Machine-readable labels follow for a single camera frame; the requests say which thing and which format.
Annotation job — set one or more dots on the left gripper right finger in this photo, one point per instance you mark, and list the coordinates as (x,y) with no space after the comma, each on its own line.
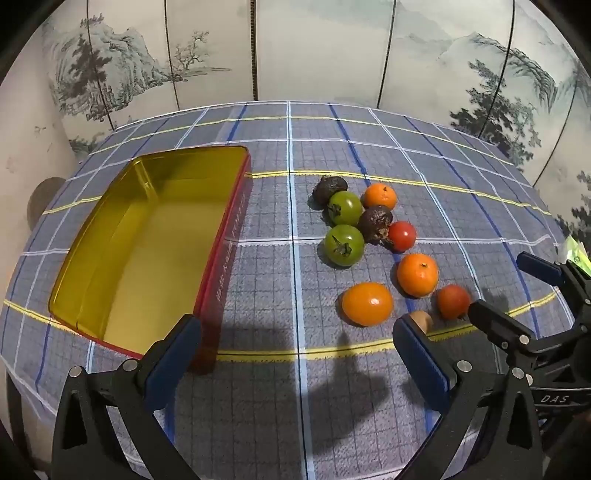
(508,445)

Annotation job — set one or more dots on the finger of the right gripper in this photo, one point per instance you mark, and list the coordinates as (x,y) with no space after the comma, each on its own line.
(541,269)
(501,329)

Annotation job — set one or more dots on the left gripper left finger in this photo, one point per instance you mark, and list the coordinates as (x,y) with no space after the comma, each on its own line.
(85,445)

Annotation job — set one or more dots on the red orange tomato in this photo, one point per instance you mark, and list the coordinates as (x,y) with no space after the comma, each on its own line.
(453,301)

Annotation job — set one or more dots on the brown kiwi fruit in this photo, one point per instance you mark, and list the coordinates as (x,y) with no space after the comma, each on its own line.
(423,320)

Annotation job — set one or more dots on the large orange mandarin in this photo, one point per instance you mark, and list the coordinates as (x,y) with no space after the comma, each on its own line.
(418,274)

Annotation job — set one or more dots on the smooth orange persimmon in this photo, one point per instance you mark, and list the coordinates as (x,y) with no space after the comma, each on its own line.
(367,304)

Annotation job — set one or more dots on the small red tomato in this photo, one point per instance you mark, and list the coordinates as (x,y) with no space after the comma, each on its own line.
(402,236)

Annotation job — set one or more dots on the dark passion fruit front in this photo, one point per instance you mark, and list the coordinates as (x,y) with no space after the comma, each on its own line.
(375,222)

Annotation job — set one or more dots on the dark passion fruit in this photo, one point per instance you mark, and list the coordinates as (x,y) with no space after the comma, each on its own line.
(375,222)
(326,187)

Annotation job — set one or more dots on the small orange mandarin back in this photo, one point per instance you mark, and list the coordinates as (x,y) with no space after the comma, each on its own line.
(379,194)

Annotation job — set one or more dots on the green tomato front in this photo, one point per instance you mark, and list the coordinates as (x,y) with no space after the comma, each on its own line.
(344,245)

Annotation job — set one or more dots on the green tomato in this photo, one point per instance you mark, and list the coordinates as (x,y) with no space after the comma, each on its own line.
(344,245)
(345,208)

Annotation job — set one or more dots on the green tomato back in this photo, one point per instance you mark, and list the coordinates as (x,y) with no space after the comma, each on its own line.
(345,208)

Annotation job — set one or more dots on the red gold toffee tin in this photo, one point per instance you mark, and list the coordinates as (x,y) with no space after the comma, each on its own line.
(159,244)

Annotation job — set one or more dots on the green white packet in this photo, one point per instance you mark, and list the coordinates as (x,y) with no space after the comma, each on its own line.
(574,251)

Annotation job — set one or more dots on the plaid blue tablecloth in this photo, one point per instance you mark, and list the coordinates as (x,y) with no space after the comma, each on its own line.
(296,392)

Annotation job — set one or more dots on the painted folding screen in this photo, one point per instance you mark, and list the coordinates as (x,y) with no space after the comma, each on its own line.
(499,70)

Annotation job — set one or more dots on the dark passion fruit back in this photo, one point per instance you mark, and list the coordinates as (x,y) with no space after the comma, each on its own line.
(326,187)

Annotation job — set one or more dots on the grey millstone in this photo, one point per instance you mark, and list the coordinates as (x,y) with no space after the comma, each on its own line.
(40,199)

